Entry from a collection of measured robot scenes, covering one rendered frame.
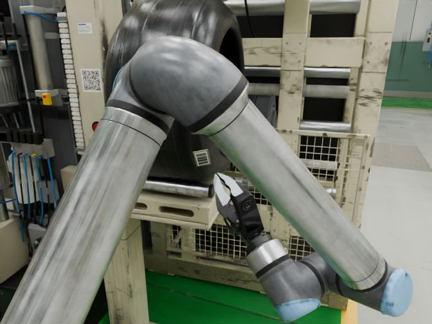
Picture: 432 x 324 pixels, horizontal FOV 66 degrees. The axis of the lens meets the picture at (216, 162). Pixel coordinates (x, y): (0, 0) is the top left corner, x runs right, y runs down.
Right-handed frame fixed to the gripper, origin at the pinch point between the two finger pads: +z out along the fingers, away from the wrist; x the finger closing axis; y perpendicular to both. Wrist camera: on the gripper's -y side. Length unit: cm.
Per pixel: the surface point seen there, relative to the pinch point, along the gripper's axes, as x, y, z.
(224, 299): -7, 121, -16
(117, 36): -6.7, -15.6, 41.7
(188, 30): 8.6, -19.4, 30.3
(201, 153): -0.4, 0.7, 8.5
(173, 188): -9.8, 19.7, 11.8
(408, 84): 709, 608, 243
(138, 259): -33, 66, 11
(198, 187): -3.2, 17.9, 7.4
